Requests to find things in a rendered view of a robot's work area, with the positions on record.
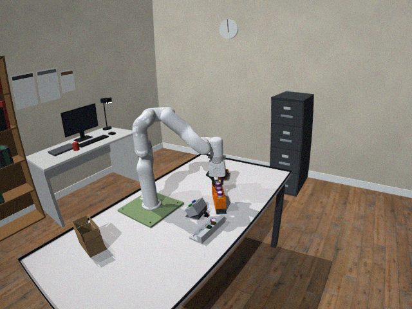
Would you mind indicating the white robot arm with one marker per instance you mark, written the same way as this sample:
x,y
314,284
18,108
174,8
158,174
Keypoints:
x,y
144,151

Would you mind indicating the small brown cardboard box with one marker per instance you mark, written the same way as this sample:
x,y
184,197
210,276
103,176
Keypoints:
x,y
89,236

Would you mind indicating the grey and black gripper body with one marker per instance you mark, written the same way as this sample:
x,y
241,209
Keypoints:
x,y
217,169

